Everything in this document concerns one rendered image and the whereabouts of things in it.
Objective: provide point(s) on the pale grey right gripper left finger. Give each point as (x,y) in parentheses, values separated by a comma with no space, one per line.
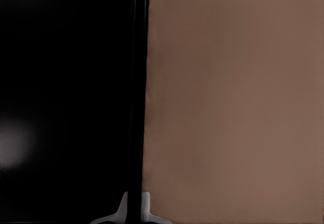
(123,210)

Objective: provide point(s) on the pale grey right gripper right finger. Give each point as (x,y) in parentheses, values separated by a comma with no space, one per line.
(145,206)

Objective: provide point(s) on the black storage box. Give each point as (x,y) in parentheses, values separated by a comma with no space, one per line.
(71,82)

